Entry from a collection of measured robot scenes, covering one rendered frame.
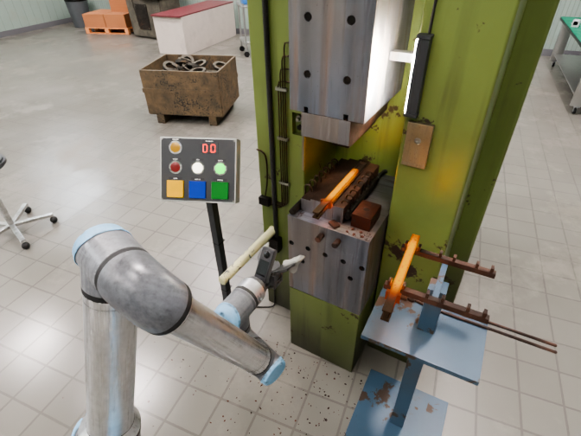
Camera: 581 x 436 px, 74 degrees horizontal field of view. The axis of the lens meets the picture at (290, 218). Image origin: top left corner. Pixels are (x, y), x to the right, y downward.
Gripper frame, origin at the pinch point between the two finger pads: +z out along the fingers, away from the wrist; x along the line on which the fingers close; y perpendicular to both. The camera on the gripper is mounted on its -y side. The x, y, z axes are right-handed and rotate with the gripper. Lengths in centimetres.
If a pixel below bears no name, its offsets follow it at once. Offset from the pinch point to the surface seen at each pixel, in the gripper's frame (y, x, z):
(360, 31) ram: -66, 8, 33
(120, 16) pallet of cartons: 58, -812, 582
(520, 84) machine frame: -41, 55, 91
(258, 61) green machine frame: -48, -40, 47
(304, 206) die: 5.6, -10.7, 32.9
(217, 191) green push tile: -0.8, -44.6, 16.1
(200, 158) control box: -12, -55, 20
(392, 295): -1.2, 40.2, -4.4
